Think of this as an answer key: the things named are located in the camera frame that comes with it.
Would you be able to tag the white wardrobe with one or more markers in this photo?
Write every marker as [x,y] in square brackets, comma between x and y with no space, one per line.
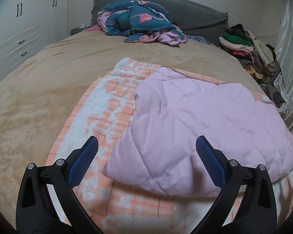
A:
[27,26]

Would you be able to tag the pile of assorted clothes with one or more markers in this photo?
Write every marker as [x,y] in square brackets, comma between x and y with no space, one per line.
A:
[258,59]

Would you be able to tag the pink quilted jacket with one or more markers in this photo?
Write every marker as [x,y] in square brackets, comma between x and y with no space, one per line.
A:
[157,151]

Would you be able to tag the white satin curtain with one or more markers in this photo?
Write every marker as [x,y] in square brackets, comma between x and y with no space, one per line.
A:
[284,53]

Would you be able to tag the tan bed cover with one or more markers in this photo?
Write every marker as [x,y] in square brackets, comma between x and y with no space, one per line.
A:
[37,98]

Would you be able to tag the blue pink floral quilt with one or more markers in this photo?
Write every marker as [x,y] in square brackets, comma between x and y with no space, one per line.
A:
[139,21]

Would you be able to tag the orange white plaid blanket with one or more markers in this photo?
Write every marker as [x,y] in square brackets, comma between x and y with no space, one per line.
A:
[105,110]

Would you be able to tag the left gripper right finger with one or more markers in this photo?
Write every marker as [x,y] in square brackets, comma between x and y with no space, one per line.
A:
[246,203]

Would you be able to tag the dark grey headboard cushion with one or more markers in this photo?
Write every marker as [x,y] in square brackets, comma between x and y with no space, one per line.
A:
[192,18]

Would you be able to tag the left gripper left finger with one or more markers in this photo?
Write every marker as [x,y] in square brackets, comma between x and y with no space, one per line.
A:
[35,211]

